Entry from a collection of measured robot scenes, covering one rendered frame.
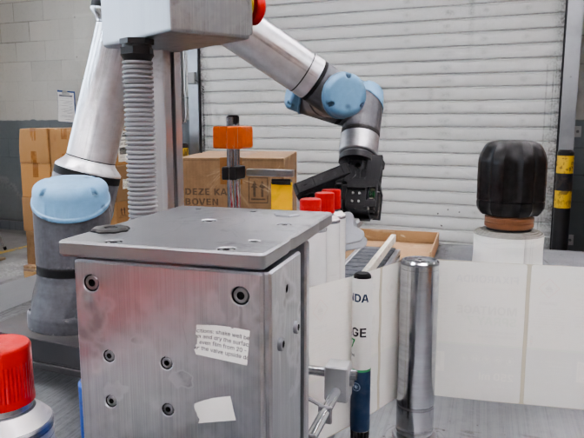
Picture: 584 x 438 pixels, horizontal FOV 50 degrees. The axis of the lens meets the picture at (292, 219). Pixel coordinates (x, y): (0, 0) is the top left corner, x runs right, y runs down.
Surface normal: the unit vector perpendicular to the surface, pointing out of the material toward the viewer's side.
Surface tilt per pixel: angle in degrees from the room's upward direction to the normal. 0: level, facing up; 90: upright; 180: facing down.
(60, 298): 73
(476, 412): 0
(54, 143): 90
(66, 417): 0
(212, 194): 90
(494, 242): 92
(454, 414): 0
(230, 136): 90
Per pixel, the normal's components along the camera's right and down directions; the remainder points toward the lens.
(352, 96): 0.25, 0.17
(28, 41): -0.40, 0.15
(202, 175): -0.10, 0.15
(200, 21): 0.61, 0.12
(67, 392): 0.00, -0.99
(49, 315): -0.26, -0.15
